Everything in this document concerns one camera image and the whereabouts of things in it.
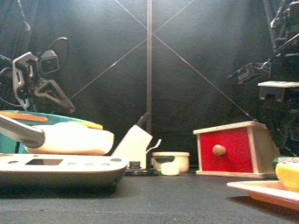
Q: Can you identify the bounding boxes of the white toy pot grey handle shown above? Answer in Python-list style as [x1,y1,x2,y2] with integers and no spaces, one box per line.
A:
[0,113,117,157]

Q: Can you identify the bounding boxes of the white and orange plate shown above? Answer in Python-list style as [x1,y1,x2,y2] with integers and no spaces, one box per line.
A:
[226,179,299,212]

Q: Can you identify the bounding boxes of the thin diagonal frame wire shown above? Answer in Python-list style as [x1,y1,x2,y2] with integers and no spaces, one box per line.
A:
[68,0,198,101]
[113,0,258,122]

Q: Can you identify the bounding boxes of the white digital scale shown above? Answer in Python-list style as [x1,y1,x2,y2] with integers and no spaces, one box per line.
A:
[0,152,131,188]

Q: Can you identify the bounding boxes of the cream cup with green label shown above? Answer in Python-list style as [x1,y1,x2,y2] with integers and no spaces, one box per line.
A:
[151,150,192,174]

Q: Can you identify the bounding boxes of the teal toy case orange stripe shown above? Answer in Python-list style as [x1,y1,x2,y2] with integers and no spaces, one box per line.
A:
[0,109,105,155]

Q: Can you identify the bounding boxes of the yellow toy fruit half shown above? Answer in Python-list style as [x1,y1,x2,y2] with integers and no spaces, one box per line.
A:
[275,162,299,193]

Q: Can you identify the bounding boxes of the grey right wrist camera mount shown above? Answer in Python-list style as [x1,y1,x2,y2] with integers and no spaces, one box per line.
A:
[256,80,299,102]

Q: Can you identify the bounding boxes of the grey vertical frame pole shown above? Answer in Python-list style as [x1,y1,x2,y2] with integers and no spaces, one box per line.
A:
[144,0,155,135]

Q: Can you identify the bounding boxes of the small white cup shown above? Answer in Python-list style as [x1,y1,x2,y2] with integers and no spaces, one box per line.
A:
[160,162,183,177]

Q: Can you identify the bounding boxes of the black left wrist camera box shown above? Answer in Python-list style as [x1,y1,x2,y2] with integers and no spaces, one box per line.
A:
[39,49,61,75]

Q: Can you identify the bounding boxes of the red wooden drawer box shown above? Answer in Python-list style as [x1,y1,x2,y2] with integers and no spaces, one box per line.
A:
[192,120,282,180]

